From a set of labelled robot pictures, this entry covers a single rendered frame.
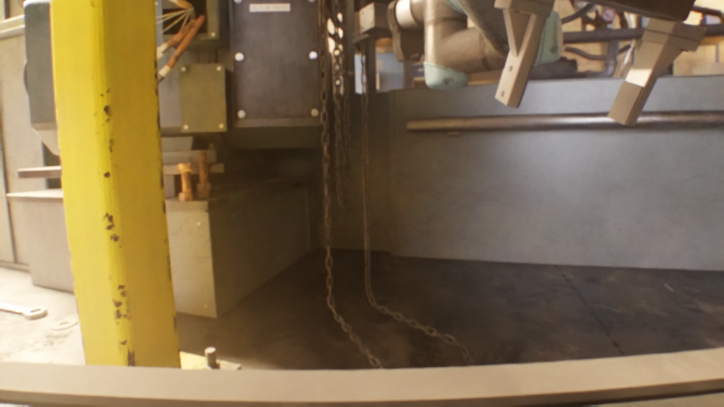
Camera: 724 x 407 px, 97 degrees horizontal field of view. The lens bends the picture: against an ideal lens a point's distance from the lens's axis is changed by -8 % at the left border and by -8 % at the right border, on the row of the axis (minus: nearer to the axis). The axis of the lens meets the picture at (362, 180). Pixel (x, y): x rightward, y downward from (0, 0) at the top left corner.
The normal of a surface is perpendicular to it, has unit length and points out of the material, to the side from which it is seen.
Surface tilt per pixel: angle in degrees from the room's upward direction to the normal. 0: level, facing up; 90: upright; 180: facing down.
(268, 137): 135
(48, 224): 90
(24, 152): 90
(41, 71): 90
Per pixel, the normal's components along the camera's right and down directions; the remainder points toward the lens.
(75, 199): -0.27, 0.10
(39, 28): 0.07, 0.09
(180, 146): 0.05, -0.39
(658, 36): -0.99, -0.10
